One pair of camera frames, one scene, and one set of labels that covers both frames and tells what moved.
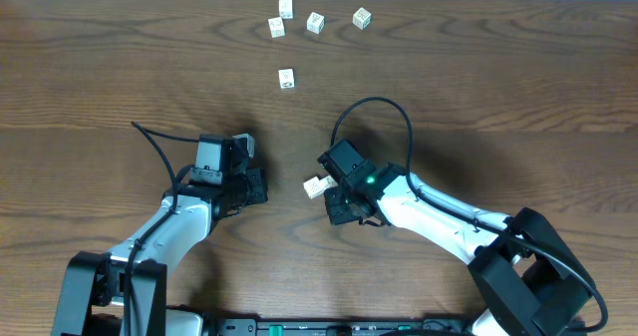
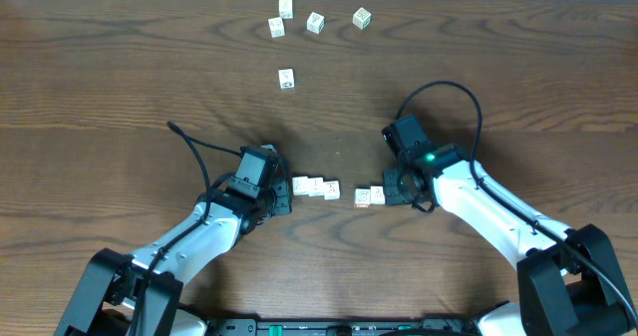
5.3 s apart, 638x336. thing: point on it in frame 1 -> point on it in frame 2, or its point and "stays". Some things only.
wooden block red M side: (276, 27) stays
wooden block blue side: (329, 182) -> (315, 186)
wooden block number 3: (315, 23) stays
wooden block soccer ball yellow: (286, 78) stays
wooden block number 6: (362, 18) stays
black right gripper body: (340, 206) -> (397, 189)
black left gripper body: (255, 186) -> (283, 196)
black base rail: (341, 327) stays
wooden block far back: (286, 9) stays
